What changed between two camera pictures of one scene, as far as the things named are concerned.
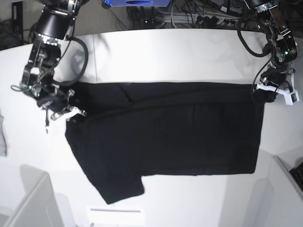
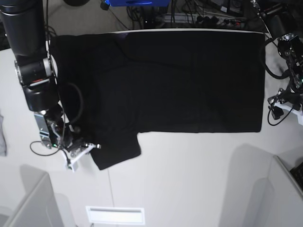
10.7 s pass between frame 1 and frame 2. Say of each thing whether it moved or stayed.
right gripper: moved
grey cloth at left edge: stayed
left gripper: moved
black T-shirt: moved
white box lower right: stayed
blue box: stayed
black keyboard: stayed
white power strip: stayed
